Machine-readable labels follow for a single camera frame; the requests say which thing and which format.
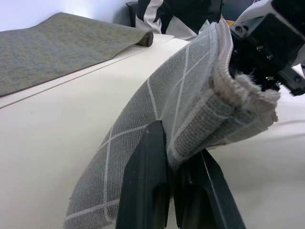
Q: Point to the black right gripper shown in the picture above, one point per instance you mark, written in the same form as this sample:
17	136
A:
274	40

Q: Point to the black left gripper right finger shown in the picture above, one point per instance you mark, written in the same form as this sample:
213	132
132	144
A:
214	190

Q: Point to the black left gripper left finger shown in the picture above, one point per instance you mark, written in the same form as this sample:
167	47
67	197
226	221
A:
143	181

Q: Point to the grey plaid fabric pouch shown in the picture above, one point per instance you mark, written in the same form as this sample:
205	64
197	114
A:
143	119

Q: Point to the green-grey woven mat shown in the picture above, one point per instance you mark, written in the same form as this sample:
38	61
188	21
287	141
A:
47	52

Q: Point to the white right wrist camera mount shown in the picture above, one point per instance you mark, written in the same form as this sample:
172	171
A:
257	9

